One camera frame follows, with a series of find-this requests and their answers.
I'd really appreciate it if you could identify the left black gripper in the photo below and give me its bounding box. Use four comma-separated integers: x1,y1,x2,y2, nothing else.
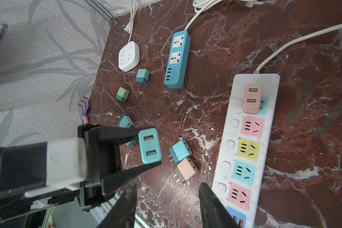
78,124,162,211

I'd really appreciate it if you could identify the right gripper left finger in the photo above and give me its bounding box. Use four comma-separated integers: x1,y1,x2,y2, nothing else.
98,183,137,228

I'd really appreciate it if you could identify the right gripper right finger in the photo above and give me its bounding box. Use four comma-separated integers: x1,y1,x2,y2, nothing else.
199,182,239,228

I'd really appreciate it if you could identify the teal plug adapter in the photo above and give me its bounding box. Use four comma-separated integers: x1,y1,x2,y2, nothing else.
135,69,150,87
118,114,133,128
169,139,192,164
138,128,162,164

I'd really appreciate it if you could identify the long white multicolour power strip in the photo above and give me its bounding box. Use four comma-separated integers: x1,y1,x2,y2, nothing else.
212,74,280,228

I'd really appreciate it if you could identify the pink plug adapter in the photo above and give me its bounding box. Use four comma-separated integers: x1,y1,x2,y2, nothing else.
242,84,263,114
175,157,199,183

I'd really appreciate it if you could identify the green plug adapter lower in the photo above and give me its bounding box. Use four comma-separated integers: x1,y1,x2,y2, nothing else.
125,139,137,147

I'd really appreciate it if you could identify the green plug adapter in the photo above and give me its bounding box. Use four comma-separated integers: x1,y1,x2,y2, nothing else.
125,139,137,147
116,87,130,104

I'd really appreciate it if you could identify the green plug adapter left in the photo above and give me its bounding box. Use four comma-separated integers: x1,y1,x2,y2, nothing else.
116,87,130,104

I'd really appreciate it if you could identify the purple plastic fork toy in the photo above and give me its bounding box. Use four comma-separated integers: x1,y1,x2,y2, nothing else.
78,96,90,124

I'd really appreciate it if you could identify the white square power socket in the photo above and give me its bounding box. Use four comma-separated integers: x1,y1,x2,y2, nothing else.
118,41,140,72

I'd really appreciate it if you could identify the teal power strip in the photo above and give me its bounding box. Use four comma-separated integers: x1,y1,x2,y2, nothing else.
164,30,191,89

